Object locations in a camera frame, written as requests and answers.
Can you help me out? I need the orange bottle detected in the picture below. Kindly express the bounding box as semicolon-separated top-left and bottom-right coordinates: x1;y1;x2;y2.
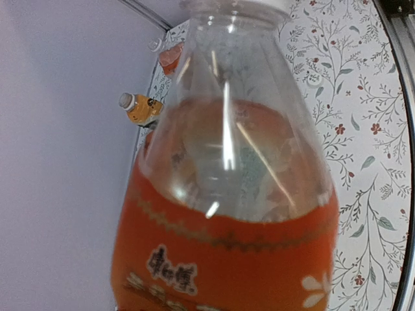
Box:
111;1;338;310
148;38;184;77

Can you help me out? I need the yellow dark-label bottle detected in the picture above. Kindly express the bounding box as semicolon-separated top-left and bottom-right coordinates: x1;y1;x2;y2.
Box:
119;93;164;128

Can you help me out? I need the floral tablecloth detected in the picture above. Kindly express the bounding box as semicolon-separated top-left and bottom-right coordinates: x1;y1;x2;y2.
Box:
132;0;411;311

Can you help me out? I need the right metal frame post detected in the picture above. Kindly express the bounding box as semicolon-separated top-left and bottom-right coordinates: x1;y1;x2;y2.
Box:
119;0;172;32

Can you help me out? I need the aluminium front rail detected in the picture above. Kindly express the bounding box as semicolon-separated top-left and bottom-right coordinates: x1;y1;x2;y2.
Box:
372;0;415;311

